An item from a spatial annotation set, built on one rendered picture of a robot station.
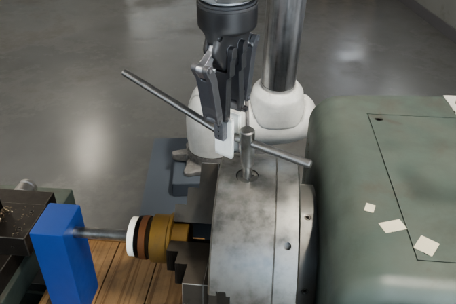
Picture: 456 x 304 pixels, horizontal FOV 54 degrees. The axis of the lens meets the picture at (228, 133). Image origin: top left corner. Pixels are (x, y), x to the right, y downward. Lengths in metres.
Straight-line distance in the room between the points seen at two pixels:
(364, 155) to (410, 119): 0.16
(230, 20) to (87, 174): 2.40
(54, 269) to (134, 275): 0.20
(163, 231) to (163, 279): 0.25
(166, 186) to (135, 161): 1.46
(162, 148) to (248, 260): 1.04
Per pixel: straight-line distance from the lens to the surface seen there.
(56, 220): 0.85
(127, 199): 2.60
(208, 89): 0.56
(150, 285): 1.01
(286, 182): 0.67
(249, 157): 0.65
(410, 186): 0.68
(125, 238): 0.82
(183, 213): 0.78
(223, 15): 0.53
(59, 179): 2.87
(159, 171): 1.52
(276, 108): 1.27
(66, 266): 0.87
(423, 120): 0.86
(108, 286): 1.02
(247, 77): 0.63
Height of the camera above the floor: 1.65
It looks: 32 degrees down
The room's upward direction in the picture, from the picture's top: straight up
